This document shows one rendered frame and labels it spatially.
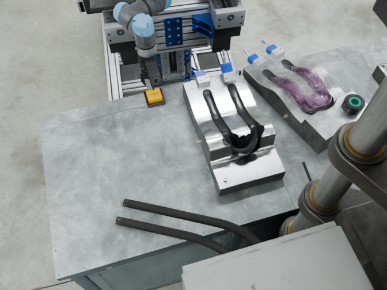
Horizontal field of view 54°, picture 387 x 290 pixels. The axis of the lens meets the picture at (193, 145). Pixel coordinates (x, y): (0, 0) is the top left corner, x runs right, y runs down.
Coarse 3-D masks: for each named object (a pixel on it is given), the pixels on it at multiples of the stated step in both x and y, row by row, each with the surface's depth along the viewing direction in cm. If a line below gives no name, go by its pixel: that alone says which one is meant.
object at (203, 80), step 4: (196, 64) 166; (196, 68) 165; (196, 72) 163; (200, 72) 163; (204, 72) 163; (196, 76) 162; (200, 76) 162; (204, 76) 160; (196, 80) 161; (200, 80) 159; (204, 80) 159; (208, 80) 159; (200, 84) 159; (204, 84) 159; (208, 84) 160
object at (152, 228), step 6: (114, 222) 137; (120, 222) 136; (126, 222) 135; (132, 222) 135; (138, 222) 135; (144, 222) 135; (138, 228) 134; (144, 228) 133; (150, 228) 133; (156, 228) 132; (162, 228) 132; (168, 228) 131; (174, 228) 132; (162, 234) 132; (168, 234) 131; (174, 234) 130; (180, 234) 129
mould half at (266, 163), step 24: (192, 96) 158; (216, 96) 158; (192, 120) 161; (240, 120) 149; (264, 120) 147; (216, 144) 140; (264, 144) 147; (216, 168) 144; (240, 168) 144; (264, 168) 144
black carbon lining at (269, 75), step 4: (284, 60) 173; (288, 60) 173; (284, 64) 172; (288, 64) 172; (292, 64) 171; (288, 68) 170; (264, 72) 169; (268, 72) 170; (268, 76) 169; (272, 76) 168; (332, 100) 159; (336, 100) 153; (328, 104) 158; (332, 104) 158; (324, 108) 157; (328, 108) 157; (308, 112) 156; (312, 112) 156
